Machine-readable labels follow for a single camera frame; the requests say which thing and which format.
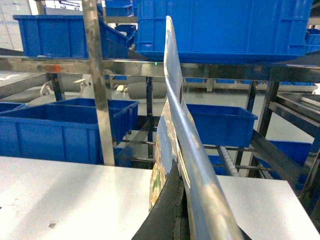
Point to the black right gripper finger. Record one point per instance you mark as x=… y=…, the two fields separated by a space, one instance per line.
x=166 y=220

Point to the steel roller conveyor rack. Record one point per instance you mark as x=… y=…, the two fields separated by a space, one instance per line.
x=303 y=69

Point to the blue crate right shelf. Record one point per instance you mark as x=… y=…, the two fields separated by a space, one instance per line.
x=223 y=125

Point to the blue crate behind front crate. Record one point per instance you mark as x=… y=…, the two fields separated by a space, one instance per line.
x=123 y=114

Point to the large blue crate front left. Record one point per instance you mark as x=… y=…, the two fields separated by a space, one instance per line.
x=57 y=132

